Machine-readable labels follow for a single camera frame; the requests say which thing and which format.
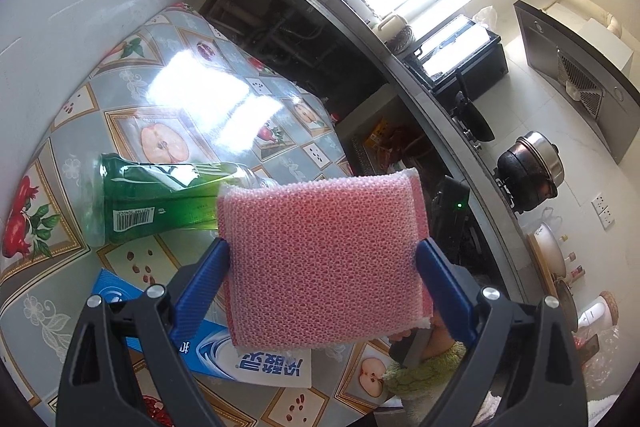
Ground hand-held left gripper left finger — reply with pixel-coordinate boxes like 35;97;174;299
57;237;231;427

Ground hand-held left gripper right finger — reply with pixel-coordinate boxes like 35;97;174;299
415;238;588;427

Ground blue toothpaste box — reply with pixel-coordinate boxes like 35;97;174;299
90;268;313;390

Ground pink mesh sponge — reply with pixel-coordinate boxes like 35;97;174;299
216;167;431;350

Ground person's right forearm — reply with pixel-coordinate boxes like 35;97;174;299
382;341;468;400

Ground person's right hand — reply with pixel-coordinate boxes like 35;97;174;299
389;309;458;358

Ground black pot with steel lid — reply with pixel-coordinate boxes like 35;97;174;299
496;131;566;214

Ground black wok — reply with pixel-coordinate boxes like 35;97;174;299
452;77;496;142

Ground white cooking pot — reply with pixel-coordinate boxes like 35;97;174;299
527;207;571;278

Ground green plastic bottle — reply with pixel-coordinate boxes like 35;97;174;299
95;153;278;245

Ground orange snack packets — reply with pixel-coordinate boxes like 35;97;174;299
367;119;416;158

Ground grey concrete counter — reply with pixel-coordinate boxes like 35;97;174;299
245;0;576;323

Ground black countertop appliance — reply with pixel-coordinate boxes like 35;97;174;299
405;14;508;102

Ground dark round jar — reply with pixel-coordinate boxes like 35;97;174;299
390;27;416;52

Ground grey range hood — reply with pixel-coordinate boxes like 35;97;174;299
514;0;640;165

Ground white wall socket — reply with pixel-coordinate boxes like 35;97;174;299
592;193;616;230

